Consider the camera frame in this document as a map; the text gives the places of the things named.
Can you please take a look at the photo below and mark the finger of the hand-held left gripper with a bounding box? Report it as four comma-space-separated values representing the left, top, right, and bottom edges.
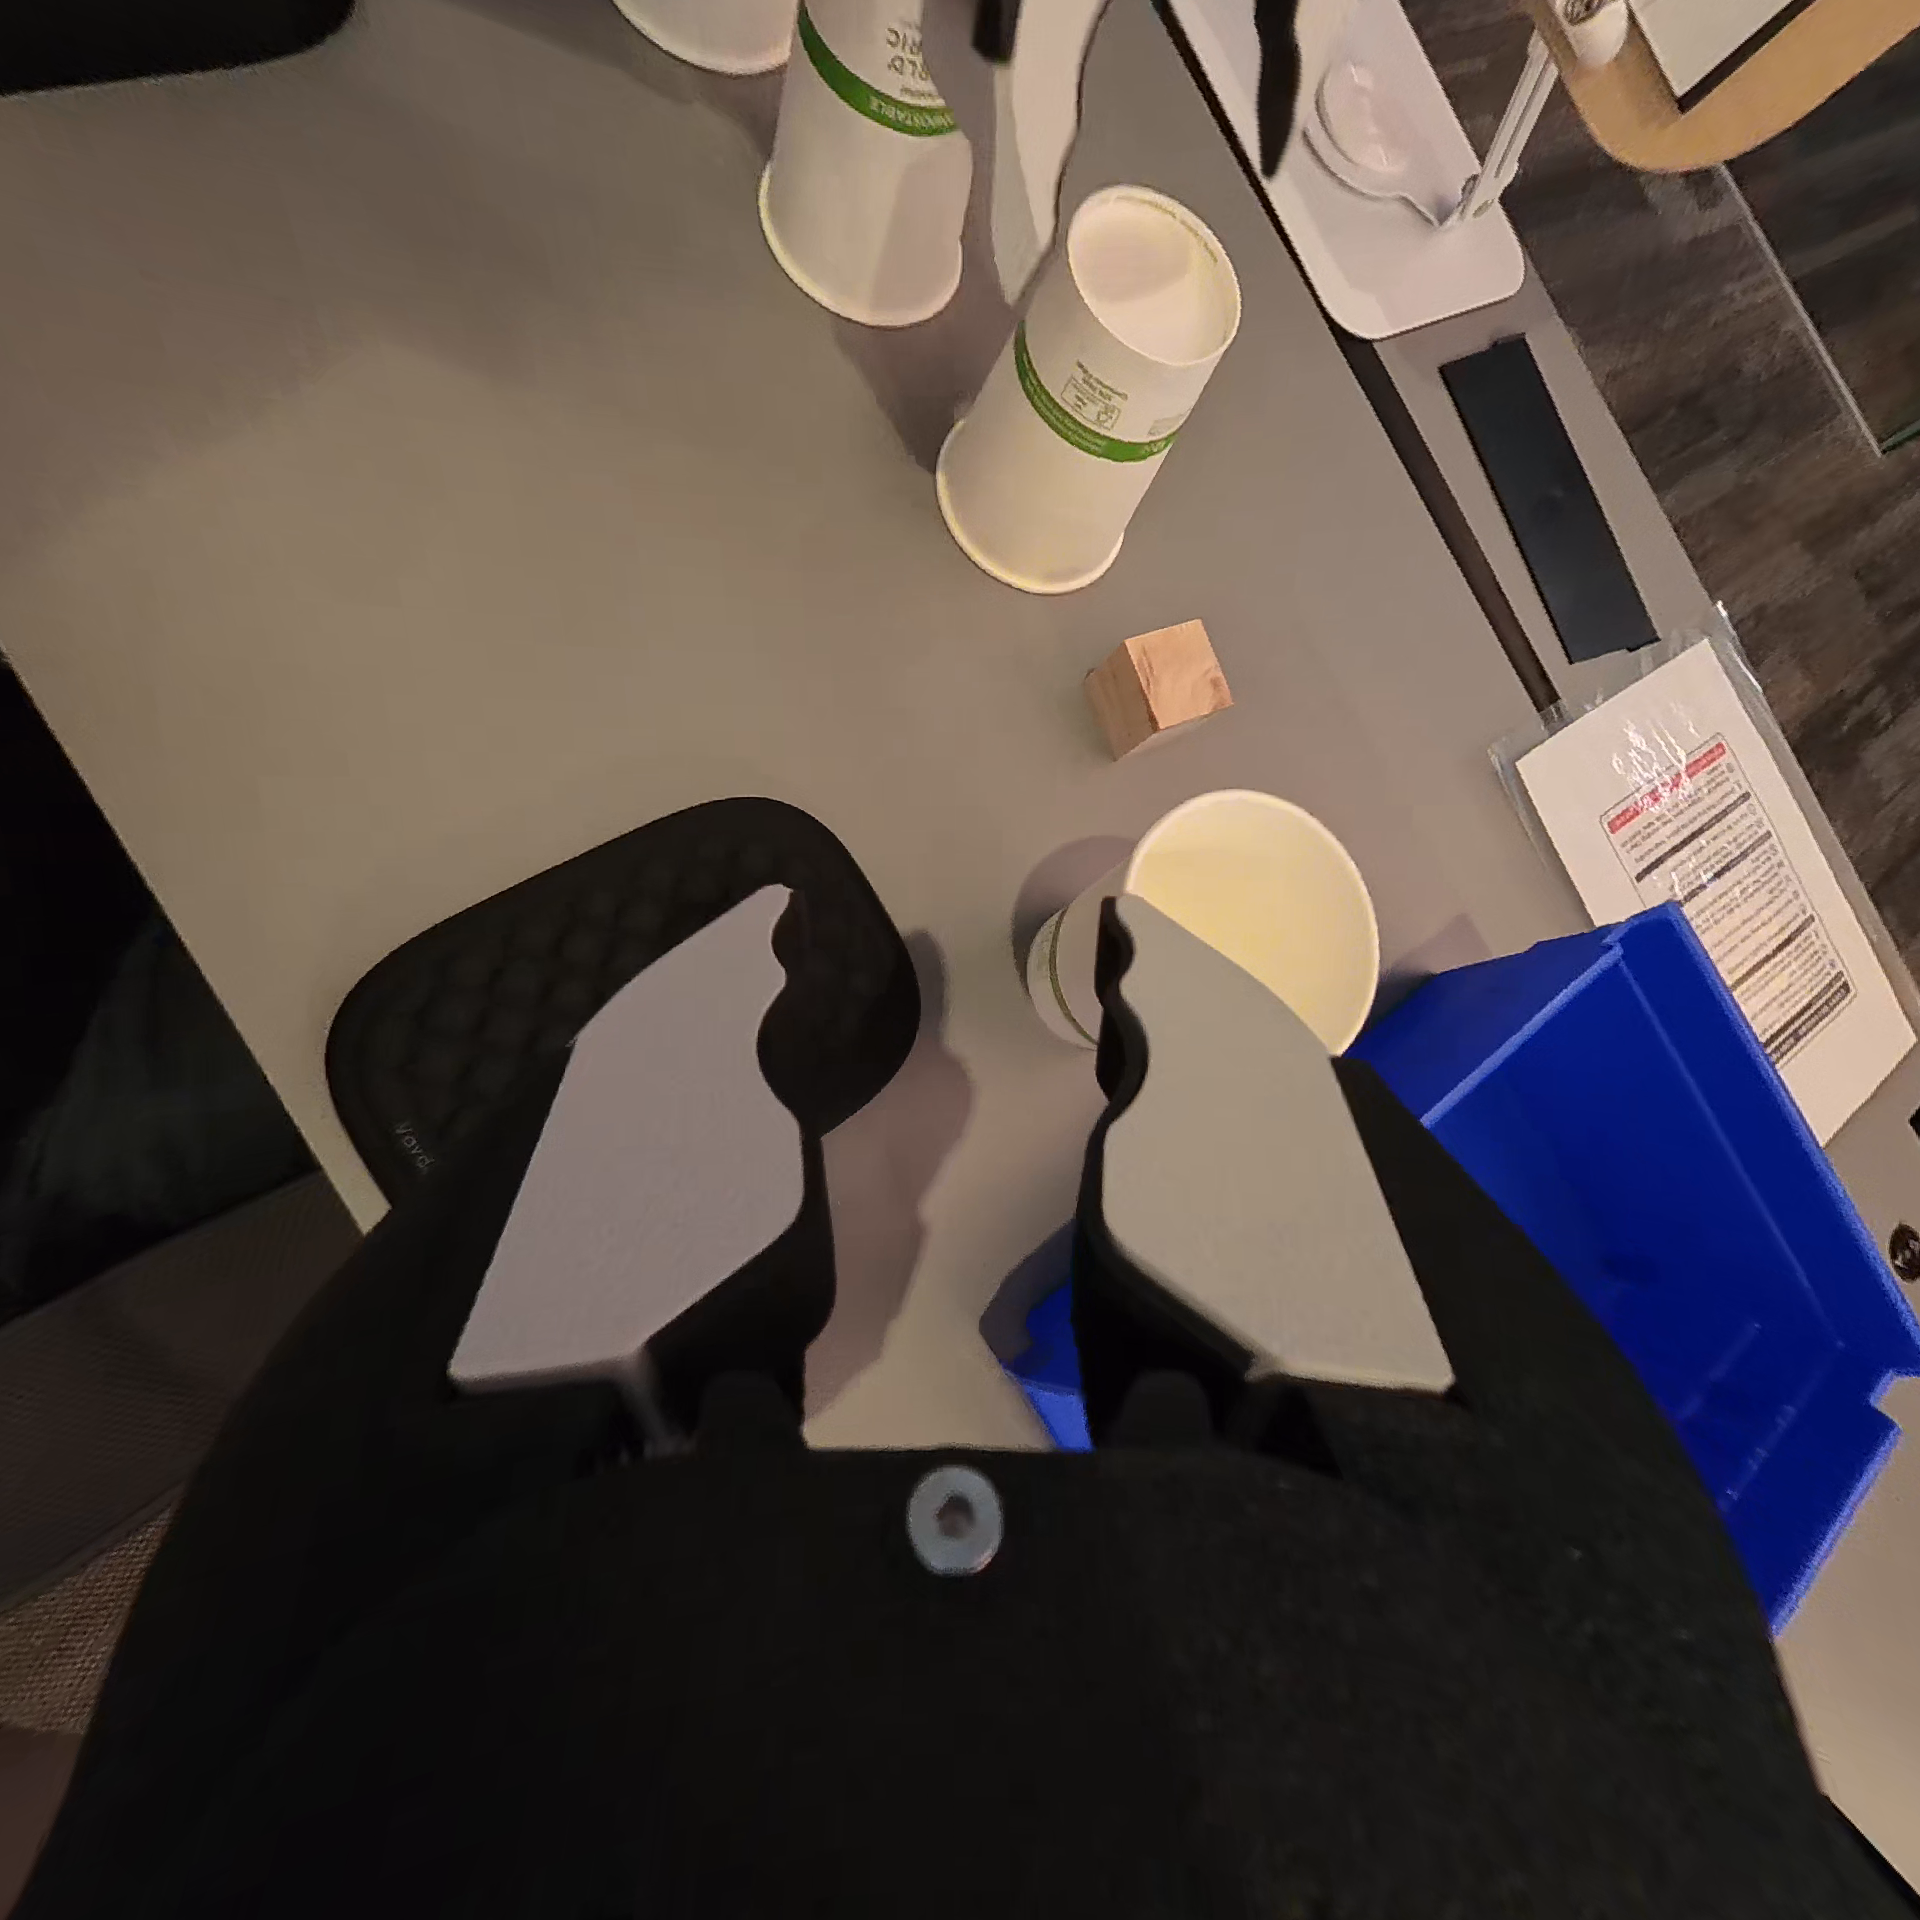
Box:
977, 0, 1115, 308
1162, 0, 1309, 177

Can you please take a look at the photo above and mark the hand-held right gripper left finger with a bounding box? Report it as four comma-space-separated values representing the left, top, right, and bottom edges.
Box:
447, 881, 838, 1453

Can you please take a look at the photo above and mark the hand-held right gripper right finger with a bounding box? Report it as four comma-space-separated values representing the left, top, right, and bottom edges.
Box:
1073, 895, 1455, 1453

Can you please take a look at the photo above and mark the white paper cup green band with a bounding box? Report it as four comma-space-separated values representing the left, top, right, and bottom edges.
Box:
757, 0, 970, 328
1023, 787, 1383, 1057
934, 183, 1249, 596
607, 0, 798, 78

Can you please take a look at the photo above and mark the light wooden cube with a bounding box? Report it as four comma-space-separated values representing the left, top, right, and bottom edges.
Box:
1084, 617, 1237, 760

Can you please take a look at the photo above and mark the instruction board on stand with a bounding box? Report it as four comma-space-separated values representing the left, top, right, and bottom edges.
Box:
1266, 0, 1853, 345

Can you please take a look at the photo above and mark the blue plastic bin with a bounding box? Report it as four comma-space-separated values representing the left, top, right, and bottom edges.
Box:
979, 900, 1920, 1636

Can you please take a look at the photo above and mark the laminated instruction sheet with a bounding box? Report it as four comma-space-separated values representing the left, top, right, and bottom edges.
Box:
1628, 0, 1818, 107

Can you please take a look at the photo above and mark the white printed paper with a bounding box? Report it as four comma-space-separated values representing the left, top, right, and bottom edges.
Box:
1487, 599, 1920, 1150

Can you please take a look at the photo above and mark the black zip jacket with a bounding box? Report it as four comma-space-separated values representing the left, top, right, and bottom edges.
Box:
0, 660, 318, 1321

